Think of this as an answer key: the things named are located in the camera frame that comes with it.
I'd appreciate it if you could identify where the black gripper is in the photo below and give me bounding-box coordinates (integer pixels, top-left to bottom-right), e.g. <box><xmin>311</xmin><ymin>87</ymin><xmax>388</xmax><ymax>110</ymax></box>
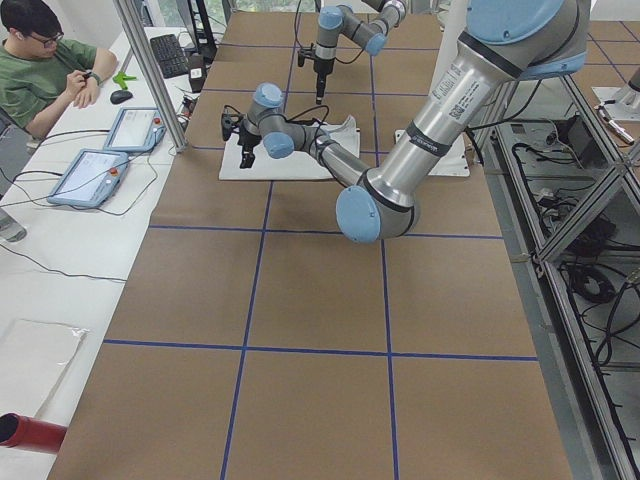
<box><xmin>221</xmin><ymin>113</ymin><xmax>260</xmax><ymax>169</ymax></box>
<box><xmin>297</xmin><ymin>45</ymin><xmax>336</xmax><ymax>104</ymax></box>

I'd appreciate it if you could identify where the aluminium frame post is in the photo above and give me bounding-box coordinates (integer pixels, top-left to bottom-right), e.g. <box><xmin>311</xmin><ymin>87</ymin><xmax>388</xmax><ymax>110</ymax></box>
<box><xmin>113</xmin><ymin>0</ymin><xmax>188</xmax><ymax>153</ymax></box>

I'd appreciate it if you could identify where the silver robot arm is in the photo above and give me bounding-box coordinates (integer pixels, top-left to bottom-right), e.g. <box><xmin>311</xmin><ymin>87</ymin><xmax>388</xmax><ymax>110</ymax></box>
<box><xmin>297</xmin><ymin>0</ymin><xmax>408</xmax><ymax>105</ymax></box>
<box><xmin>221</xmin><ymin>1</ymin><xmax>591</xmax><ymax>243</ymax></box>

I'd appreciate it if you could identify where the blue teach pendant far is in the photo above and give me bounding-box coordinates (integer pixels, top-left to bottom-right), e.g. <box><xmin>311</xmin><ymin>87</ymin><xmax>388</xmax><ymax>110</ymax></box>
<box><xmin>103</xmin><ymin>107</ymin><xmax>166</xmax><ymax>153</ymax></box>

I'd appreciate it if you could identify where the aluminium frame rail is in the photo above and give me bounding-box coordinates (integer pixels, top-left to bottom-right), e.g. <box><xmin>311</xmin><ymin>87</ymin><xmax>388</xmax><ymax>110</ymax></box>
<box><xmin>477</xmin><ymin>77</ymin><xmax>639</xmax><ymax>479</ymax></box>

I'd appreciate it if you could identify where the black keyboard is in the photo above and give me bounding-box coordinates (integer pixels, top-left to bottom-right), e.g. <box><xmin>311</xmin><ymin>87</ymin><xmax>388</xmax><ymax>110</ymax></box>
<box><xmin>149</xmin><ymin>34</ymin><xmax>189</xmax><ymax>79</ymax></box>

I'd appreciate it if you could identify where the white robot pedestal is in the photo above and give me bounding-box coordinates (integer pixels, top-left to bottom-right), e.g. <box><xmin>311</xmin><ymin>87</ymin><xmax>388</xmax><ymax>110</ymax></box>
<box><xmin>394</xmin><ymin>0</ymin><xmax>481</xmax><ymax>177</ymax></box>

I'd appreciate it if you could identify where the grey t-shirt with cartoon print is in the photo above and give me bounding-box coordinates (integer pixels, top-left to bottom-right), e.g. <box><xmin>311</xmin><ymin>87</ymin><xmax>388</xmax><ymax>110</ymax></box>
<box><xmin>219</xmin><ymin>115</ymin><xmax>360</xmax><ymax>181</ymax></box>

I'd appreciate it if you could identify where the black computer mouse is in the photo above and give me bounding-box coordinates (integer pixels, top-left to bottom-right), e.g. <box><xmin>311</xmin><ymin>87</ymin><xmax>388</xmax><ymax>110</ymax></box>
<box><xmin>110</xmin><ymin>90</ymin><xmax>133</xmax><ymax>105</ymax></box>

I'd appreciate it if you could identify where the green plastic object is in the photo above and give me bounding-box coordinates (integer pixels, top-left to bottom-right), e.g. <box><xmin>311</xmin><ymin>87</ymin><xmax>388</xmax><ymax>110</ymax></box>
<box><xmin>112</xmin><ymin>71</ymin><xmax>137</xmax><ymax>91</ymax></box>

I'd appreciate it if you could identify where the blue teach pendant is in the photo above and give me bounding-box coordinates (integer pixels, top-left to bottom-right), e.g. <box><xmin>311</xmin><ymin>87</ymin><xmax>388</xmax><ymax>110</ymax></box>
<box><xmin>46</xmin><ymin>149</ymin><xmax>130</xmax><ymax>208</ymax></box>
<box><xmin>103</xmin><ymin>107</ymin><xmax>166</xmax><ymax>153</ymax></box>

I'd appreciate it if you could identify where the clear water bottle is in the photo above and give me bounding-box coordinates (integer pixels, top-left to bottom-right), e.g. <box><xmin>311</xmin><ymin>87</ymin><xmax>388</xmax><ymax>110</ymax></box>
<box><xmin>0</xmin><ymin>209</ymin><xmax>27</xmax><ymax>243</ymax></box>

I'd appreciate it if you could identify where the red cylinder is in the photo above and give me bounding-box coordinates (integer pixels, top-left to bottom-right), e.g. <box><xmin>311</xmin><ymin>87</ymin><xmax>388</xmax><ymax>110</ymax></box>
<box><xmin>1</xmin><ymin>413</ymin><xmax>67</xmax><ymax>454</ymax></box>

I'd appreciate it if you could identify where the clear plastic bag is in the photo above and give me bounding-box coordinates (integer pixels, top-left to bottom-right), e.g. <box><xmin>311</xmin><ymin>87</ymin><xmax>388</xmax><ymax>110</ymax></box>
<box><xmin>1</xmin><ymin>319</ymin><xmax>89</xmax><ymax>417</ymax></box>

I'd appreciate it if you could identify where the blue teach pendant near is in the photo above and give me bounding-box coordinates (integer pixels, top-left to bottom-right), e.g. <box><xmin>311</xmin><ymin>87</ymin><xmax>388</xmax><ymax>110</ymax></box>
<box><xmin>46</xmin><ymin>149</ymin><xmax>130</xmax><ymax>208</ymax></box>

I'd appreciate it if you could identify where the person in green shirt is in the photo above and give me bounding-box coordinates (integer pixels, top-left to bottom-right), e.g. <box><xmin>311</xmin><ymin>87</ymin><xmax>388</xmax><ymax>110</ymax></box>
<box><xmin>1</xmin><ymin>1</ymin><xmax>117</xmax><ymax>139</ymax></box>

